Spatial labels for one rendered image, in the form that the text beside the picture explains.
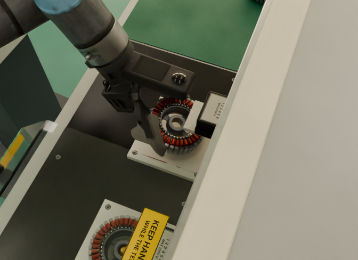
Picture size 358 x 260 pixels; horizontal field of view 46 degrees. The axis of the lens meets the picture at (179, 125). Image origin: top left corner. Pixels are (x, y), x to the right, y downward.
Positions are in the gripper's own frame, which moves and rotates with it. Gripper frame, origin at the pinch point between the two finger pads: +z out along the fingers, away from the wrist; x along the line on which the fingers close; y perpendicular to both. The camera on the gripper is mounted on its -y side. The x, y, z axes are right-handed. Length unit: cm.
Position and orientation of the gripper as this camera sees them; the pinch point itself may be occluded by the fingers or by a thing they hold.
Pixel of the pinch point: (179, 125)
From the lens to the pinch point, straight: 78.5
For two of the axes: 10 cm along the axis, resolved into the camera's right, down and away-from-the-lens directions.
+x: -3.6, 8.1, -4.6
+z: 4.6, 5.9, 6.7
